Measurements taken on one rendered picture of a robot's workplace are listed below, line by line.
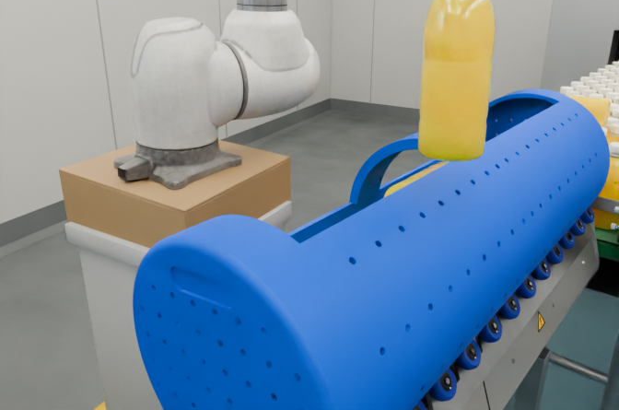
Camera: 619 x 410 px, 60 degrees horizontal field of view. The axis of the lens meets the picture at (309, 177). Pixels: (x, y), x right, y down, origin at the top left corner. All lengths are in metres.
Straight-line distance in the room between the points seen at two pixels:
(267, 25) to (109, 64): 2.75
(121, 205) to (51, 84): 2.53
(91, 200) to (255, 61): 0.40
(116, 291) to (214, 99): 0.42
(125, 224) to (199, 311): 0.52
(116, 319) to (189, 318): 0.64
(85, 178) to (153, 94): 0.21
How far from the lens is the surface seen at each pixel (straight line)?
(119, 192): 0.99
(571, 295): 1.21
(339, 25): 6.00
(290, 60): 1.07
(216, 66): 0.98
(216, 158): 1.04
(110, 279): 1.12
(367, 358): 0.47
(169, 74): 0.95
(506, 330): 0.92
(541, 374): 1.42
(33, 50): 3.43
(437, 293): 0.56
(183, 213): 0.89
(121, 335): 1.18
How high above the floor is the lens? 1.45
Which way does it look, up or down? 21 degrees down
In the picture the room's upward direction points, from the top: straight up
